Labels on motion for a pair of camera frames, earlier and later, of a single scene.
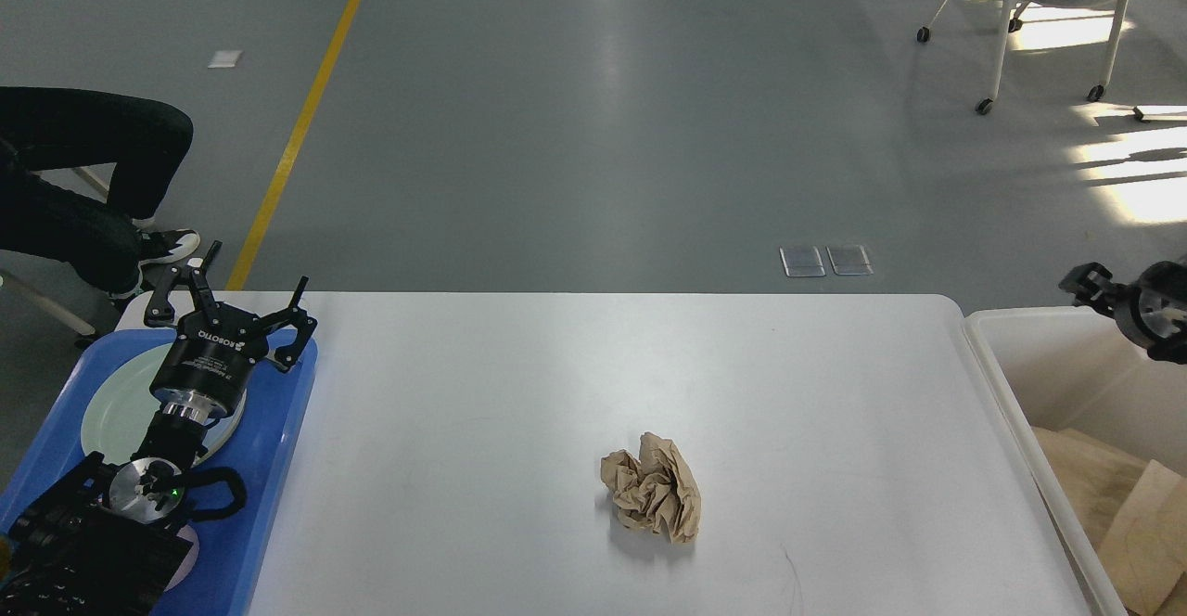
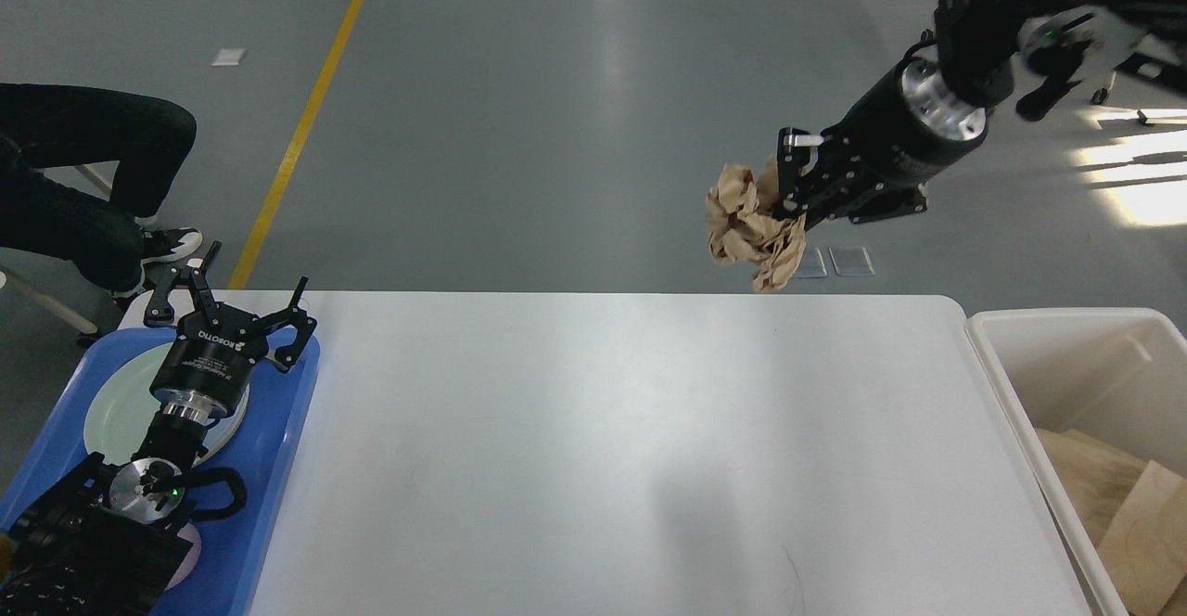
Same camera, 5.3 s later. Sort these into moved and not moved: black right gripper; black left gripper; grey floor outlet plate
Moved: black right gripper
Not moved: grey floor outlet plate; black left gripper
